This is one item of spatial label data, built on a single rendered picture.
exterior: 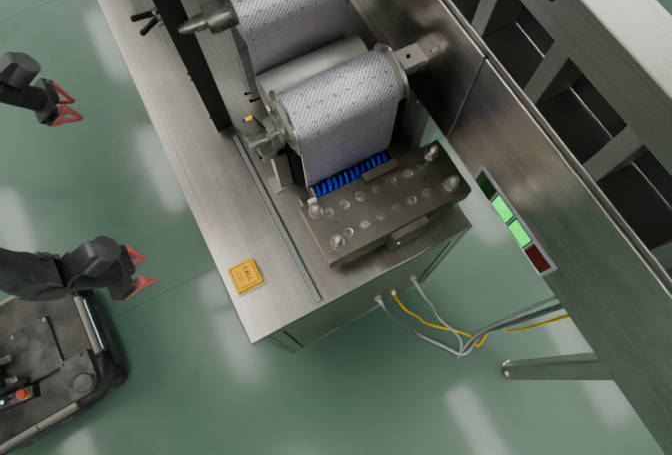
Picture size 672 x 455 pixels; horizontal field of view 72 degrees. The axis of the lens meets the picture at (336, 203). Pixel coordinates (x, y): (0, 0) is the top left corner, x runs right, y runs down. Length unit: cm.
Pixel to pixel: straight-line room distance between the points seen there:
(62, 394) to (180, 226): 82
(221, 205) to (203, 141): 21
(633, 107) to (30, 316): 209
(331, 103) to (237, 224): 50
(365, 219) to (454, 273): 113
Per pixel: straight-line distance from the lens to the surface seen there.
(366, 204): 115
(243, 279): 123
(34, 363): 217
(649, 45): 68
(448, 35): 95
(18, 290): 96
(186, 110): 149
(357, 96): 96
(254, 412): 214
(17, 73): 128
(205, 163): 139
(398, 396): 212
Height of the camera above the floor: 210
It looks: 69 degrees down
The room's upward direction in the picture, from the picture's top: 1 degrees counter-clockwise
